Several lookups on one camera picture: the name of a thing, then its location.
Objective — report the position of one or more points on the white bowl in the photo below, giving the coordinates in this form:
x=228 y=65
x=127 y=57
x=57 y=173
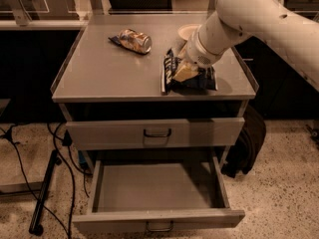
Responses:
x=186 y=31

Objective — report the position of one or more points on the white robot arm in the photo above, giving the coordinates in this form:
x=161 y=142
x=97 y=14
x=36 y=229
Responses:
x=293 y=38

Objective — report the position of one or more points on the blue chip bag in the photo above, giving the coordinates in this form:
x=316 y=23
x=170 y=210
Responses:
x=205 y=80

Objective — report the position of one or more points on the upper closed drawer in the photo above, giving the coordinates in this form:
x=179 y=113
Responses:
x=154 y=133

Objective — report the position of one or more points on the black backpack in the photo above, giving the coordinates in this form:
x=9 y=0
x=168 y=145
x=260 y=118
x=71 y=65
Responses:
x=242 y=156

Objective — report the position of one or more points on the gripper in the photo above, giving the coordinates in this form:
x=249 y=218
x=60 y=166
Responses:
x=196 y=53

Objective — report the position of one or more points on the crushed shiny snack bag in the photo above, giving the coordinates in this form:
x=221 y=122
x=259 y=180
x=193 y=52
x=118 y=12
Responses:
x=132 y=40

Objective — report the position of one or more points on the grey metal drawer cabinet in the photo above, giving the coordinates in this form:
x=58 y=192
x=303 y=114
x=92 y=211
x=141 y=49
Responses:
x=103 y=81

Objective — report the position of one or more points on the open middle drawer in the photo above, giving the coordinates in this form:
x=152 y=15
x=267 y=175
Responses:
x=158 y=197

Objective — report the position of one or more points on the black stand leg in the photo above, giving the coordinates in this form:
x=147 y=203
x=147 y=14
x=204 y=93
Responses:
x=35 y=227

